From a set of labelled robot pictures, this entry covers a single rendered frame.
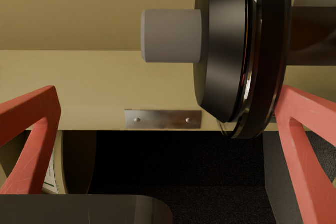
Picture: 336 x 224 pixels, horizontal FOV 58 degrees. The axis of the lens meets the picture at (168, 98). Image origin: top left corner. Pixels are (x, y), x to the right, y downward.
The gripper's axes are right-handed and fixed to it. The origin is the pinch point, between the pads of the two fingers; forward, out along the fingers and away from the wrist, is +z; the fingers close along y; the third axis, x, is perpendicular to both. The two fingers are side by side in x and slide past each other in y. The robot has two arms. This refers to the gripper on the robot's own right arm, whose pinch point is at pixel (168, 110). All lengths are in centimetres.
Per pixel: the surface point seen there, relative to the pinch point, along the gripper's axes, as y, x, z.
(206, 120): -3.6, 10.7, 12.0
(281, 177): -17.8, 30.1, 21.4
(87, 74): 8.5, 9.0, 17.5
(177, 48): -0.5, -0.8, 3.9
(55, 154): 13.0, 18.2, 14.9
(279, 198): -17.7, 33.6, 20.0
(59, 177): 12.7, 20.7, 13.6
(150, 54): 0.9, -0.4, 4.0
